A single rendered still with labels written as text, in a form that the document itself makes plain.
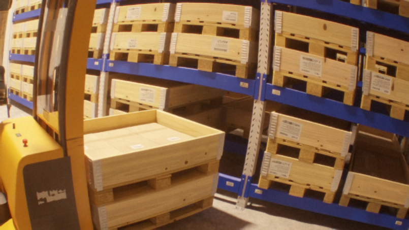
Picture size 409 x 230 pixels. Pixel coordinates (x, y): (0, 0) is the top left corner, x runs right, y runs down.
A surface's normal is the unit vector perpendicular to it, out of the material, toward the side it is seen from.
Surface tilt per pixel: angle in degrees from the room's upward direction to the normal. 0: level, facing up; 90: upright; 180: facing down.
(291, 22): 90
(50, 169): 90
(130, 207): 90
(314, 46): 90
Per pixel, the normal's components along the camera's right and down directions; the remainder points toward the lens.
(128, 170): 0.73, 0.25
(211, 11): -0.51, 0.17
